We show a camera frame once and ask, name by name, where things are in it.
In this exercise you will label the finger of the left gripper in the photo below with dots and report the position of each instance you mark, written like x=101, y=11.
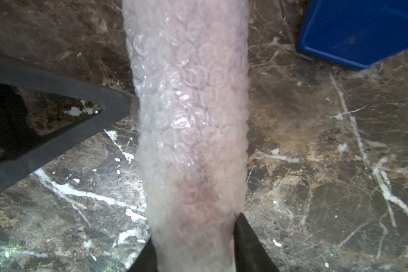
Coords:
x=44, y=114

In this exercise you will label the blue tape dispenser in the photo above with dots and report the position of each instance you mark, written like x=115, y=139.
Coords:
x=356, y=34

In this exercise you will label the bubble wrap sheet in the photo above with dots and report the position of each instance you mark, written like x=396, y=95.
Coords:
x=190, y=71

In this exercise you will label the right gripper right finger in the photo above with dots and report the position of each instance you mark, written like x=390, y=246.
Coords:
x=250, y=255

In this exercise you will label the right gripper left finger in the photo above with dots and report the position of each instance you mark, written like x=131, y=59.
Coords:
x=146, y=261

